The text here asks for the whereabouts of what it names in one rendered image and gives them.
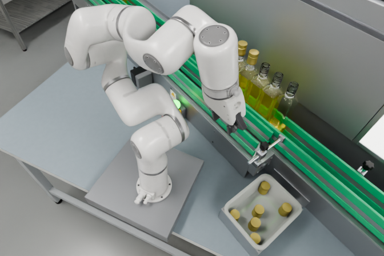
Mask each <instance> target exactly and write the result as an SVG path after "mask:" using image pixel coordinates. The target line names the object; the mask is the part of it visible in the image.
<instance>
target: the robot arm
mask: <svg viewBox="0 0 384 256"><path fill-rule="evenodd" d="M64 52H65V57H66V59H67V61H68V63H69V64H70V66H71V67H72V68H74V69H76V70H85V69H88V68H91V67H94V66H98V65H102V64H105V63H106V66H105V69H104V72H103V74H102V80H101V85H102V88H103V90H104V91H105V93H106V95H107V96H108V98H109V100H110V102H111V103H112V105H113V106H114V108H115V110H116V112H117V113H118V115H119V117H120V118H121V120H122V121H123V122H124V124H126V125H127V126H135V125H138V124H140V123H142V122H144V121H146V120H148V119H150V118H152V117H154V116H156V115H161V116H163V117H162V118H160V119H158V120H156V121H153V122H151V123H149V124H148V125H146V126H144V127H142V128H140V129H139V130H137V131H136V132H135V133H134V134H133V135H132V136H131V140H130V142H131V143H130V144H131V146H132V150H133V151H134V154H135V156H136V159H137V165H138V172H139V178H138V181H137V193H138V196H137V197H136V200H135V201H134V202H135V203H136V204H139V202H140V201H141V200H142V199H143V200H144V202H143V203H144V204H147V202H152V203H155V202H160V201H162V200H164V199H165V198H166V197H167V196H168V195H169V194H170V192H171V187H172V182H171V179H170V177H169V175H168V174H167V155H166V153H165V152H167V151H169V150H170V149H172V148H173V147H175V146H176V145H178V144H180V143H182V142H183V141H185V140H186V139H187V138H188V136H189V134H190V131H189V127H188V125H187V122H186V121H185V119H184V117H183V115H182V114H181V112H180V111H179V109H178V108H177V106H176V104H175V103H174V101H173V99H172V98H171V96H170V94H169V93H168V92H167V90H166V89H165V88H164V87H163V86H162V85H160V84H158V83H152V84H149V85H146V86H144V87H142V88H140V89H138V90H137V88H136V86H135V85H134V83H133V82H132V80H131V78H130V76H129V75H128V71H127V53H128V54H129V56H130V57H131V58H132V60H133V61H134V62H136V63H137V64H138V65H140V67H142V68H144V69H146V70H148V71H152V72H154V73H157V74H160V75H170V74H173V73H175V72H176V71H177V70H178V69H179V68H180V67H181V66H182V65H183V64H184V63H185V62H186V61H187V60H188V59H189V58H190V57H191V56H192V55H193V54H194V53H195V57H196V60H197V65H198V70H199V75H200V78H201V83H202V94H203V98H204V101H205V103H206V104H207V105H208V106H209V109H210V110H211V111H212V113H211V114H212V118H213V120H214V121H216V120H217V119H219V118H220V117H221V118H222V119H223V120H224V121H225V122H226V123H227V126H226V128H227V133H228V135H230V134H231V133H234V132H236V131H237V129H240V130H243V131H244V130H245V129H246V128H247V125H246V124H245V122H244V120H243V118H242V117H244V116H245V115H246V106H245V99H244V96H243V92H242V89H241V88H240V87H239V67H238V38H237V35H236V33H235V31H234V30H233V29H232V28H231V27H230V26H228V25H225V24H222V23H218V22H216V21H215V20H213V19H212V18H211V17H210V16H208V15H207V14H206V13H205V12H204V11H202V10H201V9H199V8H198V7H196V6H193V5H186V6H184V7H182V8H181V9H180V10H178V11H177V12H176V13H175V14H174V15H173V16H172V17H171V18H170V19H169V20H168V21H167V22H166V23H165V24H164V25H162V26H161V27H160V28H159V29H158V30H157V31H156V22H155V18H154V16H153V15H152V13H151V12H150V11H149V10H148V9H146V8H144V7H142V6H131V5H120V4H106V5H99V6H91V7H83V8H80V9H77V10H76V11H75V12H73V14H72V16H71V18H70V20H69V24H68V27H67V33H66V39H65V46H64Z"/></svg>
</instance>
